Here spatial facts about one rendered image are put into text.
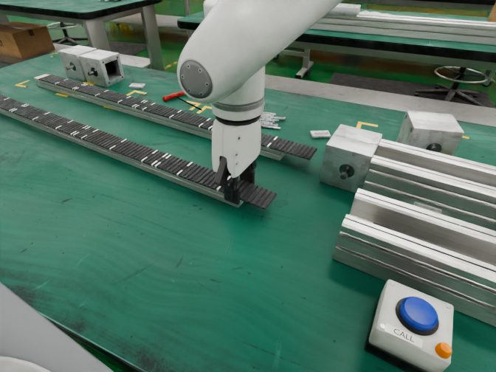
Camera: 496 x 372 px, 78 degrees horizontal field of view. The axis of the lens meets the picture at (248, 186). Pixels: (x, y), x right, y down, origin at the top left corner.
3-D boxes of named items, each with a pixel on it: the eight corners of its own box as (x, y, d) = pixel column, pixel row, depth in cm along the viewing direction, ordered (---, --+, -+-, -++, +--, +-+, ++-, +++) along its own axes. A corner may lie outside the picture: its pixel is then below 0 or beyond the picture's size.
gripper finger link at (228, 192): (224, 170, 56) (226, 197, 60) (214, 178, 53) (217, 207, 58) (239, 175, 54) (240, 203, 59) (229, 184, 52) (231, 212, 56)
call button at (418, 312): (394, 324, 37) (399, 316, 36) (400, 298, 40) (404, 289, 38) (431, 341, 35) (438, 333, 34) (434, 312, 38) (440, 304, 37)
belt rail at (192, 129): (38, 85, 110) (34, 77, 109) (48, 82, 113) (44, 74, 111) (279, 161, 73) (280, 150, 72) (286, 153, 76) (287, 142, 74)
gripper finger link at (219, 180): (231, 137, 52) (238, 156, 57) (208, 174, 49) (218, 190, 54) (237, 139, 51) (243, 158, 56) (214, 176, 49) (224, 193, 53)
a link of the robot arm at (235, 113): (230, 80, 53) (231, 97, 55) (199, 98, 47) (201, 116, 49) (274, 89, 50) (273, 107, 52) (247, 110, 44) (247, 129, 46)
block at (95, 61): (82, 85, 111) (72, 57, 105) (105, 74, 119) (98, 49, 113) (102, 89, 108) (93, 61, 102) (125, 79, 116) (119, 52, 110)
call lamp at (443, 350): (434, 354, 34) (438, 349, 33) (435, 342, 35) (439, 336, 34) (449, 361, 33) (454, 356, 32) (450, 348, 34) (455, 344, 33)
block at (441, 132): (401, 169, 71) (416, 133, 65) (394, 144, 79) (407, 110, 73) (449, 175, 69) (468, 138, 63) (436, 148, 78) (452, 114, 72)
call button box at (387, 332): (362, 350, 40) (376, 327, 36) (379, 292, 46) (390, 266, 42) (430, 385, 37) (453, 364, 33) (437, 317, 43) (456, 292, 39)
